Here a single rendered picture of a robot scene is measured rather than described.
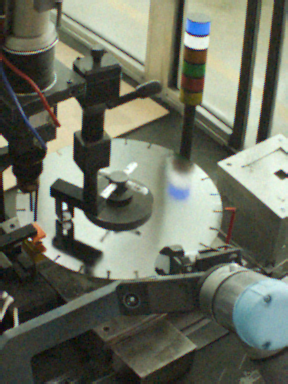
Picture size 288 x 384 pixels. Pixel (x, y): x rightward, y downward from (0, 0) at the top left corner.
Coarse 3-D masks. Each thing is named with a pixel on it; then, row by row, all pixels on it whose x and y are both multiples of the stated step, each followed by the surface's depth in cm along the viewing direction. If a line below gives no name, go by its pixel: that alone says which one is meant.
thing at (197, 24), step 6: (192, 12) 135; (198, 12) 136; (192, 18) 133; (198, 18) 134; (204, 18) 134; (210, 18) 134; (186, 24) 135; (192, 24) 133; (198, 24) 133; (204, 24) 133; (210, 24) 134; (186, 30) 135; (192, 30) 134; (198, 30) 134; (204, 30) 134
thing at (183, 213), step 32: (64, 160) 133; (128, 160) 134; (160, 160) 135; (160, 192) 128; (192, 192) 129; (64, 224) 121; (96, 224) 122; (160, 224) 123; (192, 224) 123; (64, 256) 116; (96, 256) 116; (128, 256) 117
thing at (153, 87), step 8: (152, 80) 104; (136, 88) 103; (144, 88) 103; (152, 88) 103; (160, 88) 103; (120, 96) 102; (128, 96) 102; (136, 96) 103; (144, 96) 103; (112, 104) 102; (120, 104) 102
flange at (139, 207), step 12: (132, 180) 129; (132, 192) 124; (108, 204) 124; (120, 204) 123; (132, 204) 124; (144, 204) 124; (108, 216) 122; (120, 216) 122; (132, 216) 122; (144, 216) 123
